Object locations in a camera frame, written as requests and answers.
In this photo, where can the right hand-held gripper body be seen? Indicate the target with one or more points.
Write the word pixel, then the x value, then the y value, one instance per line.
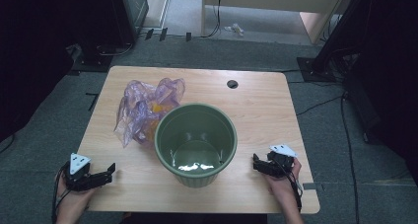
pixel 281 161

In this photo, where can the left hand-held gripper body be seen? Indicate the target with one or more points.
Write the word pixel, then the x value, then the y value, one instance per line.
pixel 78 173

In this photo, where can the green plastic trash bin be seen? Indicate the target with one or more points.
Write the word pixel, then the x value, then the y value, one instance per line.
pixel 197 151

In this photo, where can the purple translucent bin liner bag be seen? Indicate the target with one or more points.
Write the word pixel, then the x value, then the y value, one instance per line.
pixel 141 112

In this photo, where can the yellow plastic bag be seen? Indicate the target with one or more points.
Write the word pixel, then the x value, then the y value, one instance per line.
pixel 157 107

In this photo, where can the person's right hand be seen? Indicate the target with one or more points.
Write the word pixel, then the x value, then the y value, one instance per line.
pixel 284 184

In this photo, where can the person's left hand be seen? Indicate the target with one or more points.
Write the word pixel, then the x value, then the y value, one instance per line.
pixel 70 202

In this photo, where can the black round table grommet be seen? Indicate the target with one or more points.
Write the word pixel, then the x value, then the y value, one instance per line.
pixel 232 84

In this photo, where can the person's dark clothing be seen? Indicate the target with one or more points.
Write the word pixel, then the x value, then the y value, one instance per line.
pixel 194 218

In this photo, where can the black metal stand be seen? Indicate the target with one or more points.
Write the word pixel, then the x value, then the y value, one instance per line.
pixel 325 53

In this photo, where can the dark curtain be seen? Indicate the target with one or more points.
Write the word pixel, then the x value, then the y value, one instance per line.
pixel 36 53
pixel 394 69

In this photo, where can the white crumpled litter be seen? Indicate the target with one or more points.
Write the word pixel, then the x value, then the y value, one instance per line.
pixel 235 29

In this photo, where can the small black floor block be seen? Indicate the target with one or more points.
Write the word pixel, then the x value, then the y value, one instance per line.
pixel 149 34
pixel 188 37
pixel 163 34

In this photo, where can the black cabinet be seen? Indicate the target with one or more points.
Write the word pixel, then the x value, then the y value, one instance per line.
pixel 108 16

